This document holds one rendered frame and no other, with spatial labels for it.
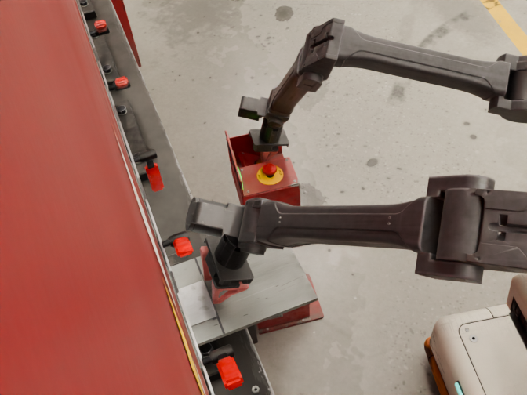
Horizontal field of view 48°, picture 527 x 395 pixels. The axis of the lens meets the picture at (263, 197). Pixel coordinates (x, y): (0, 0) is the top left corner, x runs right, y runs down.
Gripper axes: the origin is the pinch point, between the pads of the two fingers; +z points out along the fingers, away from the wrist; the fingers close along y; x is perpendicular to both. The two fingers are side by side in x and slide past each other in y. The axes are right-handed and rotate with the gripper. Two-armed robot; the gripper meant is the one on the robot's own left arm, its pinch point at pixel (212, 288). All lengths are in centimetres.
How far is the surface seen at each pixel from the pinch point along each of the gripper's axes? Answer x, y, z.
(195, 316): -3.6, 3.7, 3.1
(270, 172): 32, -42, 6
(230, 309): 2.1, 4.7, 0.4
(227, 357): -14.7, 27.2, -22.7
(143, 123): 5, -67, 13
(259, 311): 6.4, 7.1, -1.9
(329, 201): 104, -87, 60
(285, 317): 67, -39, 73
